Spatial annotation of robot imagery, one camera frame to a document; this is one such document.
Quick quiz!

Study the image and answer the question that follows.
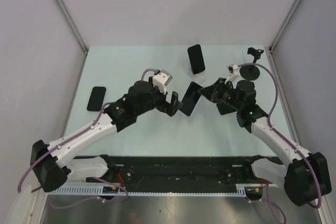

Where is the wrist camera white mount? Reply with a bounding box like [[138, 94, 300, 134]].
[[152, 70, 173, 95], [225, 65, 240, 83]]

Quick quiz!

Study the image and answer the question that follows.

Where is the black round-base phone stand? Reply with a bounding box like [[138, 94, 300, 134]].
[[239, 47, 264, 81]]

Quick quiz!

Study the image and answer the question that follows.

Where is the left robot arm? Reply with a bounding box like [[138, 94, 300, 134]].
[[30, 80, 182, 193]]

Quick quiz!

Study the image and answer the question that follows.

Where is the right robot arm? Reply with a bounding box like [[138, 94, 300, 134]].
[[198, 78, 332, 206]]

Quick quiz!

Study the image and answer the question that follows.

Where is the aluminium frame post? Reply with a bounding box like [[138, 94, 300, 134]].
[[53, 0, 88, 56], [268, 0, 303, 52]]

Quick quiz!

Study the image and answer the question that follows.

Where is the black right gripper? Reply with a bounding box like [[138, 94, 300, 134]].
[[198, 77, 243, 111]]

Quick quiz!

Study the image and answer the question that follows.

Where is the white phone stand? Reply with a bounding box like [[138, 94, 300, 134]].
[[189, 65, 207, 83]]

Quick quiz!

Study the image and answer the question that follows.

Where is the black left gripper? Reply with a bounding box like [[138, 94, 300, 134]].
[[135, 77, 182, 116]]

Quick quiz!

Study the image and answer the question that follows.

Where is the blue-edged phone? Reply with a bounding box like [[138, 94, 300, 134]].
[[180, 81, 202, 116]]

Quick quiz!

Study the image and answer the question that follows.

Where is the right aluminium frame post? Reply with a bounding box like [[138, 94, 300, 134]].
[[268, 0, 303, 52]]

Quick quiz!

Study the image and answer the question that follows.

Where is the left aluminium frame post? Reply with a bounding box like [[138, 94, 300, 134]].
[[53, 0, 88, 56]]

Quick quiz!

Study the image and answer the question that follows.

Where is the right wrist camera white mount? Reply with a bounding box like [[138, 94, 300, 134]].
[[225, 65, 240, 83]]

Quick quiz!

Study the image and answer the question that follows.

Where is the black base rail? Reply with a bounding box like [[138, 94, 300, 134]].
[[70, 155, 275, 193]]

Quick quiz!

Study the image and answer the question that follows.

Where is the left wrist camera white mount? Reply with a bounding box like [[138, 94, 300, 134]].
[[152, 70, 173, 95]]

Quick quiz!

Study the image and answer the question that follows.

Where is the black phone on white stand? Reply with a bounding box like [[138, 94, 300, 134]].
[[187, 44, 205, 75]]

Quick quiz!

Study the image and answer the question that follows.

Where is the white slotted cable duct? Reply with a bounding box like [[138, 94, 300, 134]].
[[47, 183, 263, 198]]

